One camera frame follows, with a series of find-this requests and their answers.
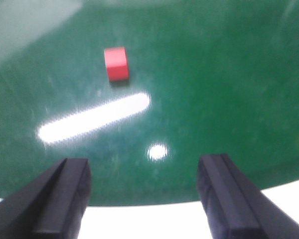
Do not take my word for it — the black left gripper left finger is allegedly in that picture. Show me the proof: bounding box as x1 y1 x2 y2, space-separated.
0 158 91 239

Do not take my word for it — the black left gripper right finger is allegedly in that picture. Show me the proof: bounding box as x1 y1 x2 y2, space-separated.
196 153 299 239

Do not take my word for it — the red cube block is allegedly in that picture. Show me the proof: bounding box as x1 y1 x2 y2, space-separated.
104 46 129 82

